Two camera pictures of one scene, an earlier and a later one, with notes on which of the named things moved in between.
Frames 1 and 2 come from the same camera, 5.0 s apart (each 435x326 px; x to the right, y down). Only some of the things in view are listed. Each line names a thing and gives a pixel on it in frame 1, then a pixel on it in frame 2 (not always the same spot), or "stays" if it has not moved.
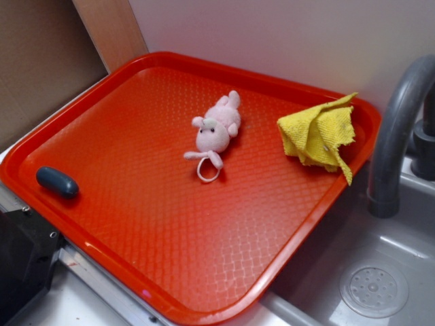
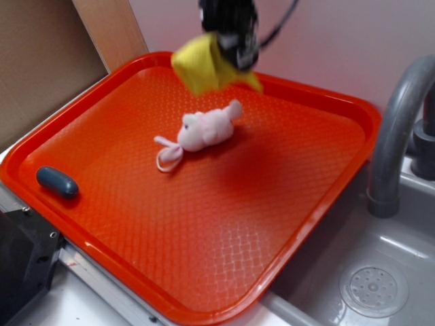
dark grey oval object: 57,183 stays
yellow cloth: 316,134 to 204,67
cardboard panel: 51,49 stays
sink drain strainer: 374,288 stays
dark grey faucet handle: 423,158 stays
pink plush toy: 221,121 to 198,130
